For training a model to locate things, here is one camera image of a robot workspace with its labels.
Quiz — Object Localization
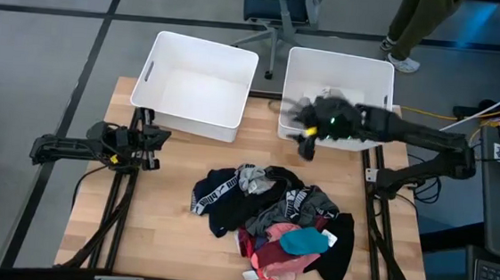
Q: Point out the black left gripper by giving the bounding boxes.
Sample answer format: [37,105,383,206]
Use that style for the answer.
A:
[111,122,173,173]

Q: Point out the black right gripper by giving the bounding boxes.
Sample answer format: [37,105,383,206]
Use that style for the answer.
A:
[277,92,366,167]

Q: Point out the black garment white logo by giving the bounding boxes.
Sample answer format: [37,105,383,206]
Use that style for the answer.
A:
[205,161,307,246]

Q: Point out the salmon pink knit sock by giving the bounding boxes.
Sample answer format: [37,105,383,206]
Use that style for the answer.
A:
[264,220,303,246]

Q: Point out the teal sock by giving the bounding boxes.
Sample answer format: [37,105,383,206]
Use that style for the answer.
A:
[278,225,332,259]

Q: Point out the purple ribbed sock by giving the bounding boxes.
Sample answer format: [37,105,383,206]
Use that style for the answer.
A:
[253,234,270,252]

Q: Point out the maroon and pink garment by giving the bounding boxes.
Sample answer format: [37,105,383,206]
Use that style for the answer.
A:
[234,226,258,260]

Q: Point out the dark maroon garment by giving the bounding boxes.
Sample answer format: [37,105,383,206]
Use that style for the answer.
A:
[250,236,299,273]

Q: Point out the mauve pink garment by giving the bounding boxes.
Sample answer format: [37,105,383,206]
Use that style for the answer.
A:
[260,248,322,280]

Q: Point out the hot pink ribbed sock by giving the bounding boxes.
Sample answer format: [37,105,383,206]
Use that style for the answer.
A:
[247,251,279,280]

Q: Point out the navy Puma underwear white waistband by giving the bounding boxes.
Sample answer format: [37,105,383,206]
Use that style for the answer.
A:
[189,164,245,220]

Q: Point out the white perforated plastic bin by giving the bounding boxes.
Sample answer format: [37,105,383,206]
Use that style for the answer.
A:
[127,28,262,144]
[275,45,398,154]

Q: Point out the light grey sock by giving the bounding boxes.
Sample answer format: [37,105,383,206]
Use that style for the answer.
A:
[235,163,278,197]

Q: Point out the grey Puma underwear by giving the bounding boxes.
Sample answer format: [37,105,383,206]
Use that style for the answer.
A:
[243,180,344,244]

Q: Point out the small white paper tag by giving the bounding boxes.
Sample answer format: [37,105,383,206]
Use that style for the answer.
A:
[319,228,340,249]

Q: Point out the navy grey office chair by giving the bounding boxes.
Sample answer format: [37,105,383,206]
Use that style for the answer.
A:
[227,0,324,85]

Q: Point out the plain black garment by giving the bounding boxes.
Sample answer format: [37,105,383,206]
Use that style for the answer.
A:
[302,209,357,280]

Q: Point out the person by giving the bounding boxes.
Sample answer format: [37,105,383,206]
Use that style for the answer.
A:
[377,0,468,79]

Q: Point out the black power strip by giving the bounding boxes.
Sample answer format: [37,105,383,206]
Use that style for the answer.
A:
[451,96,500,126]

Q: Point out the black aluminium frame rails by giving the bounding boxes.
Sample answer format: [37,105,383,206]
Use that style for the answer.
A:
[53,101,158,278]
[352,144,440,280]

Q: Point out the yellow floor cable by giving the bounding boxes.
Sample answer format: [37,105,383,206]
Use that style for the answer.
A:
[398,86,500,126]

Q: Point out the white floor cable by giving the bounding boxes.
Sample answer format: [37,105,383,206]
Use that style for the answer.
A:
[438,68,500,136]

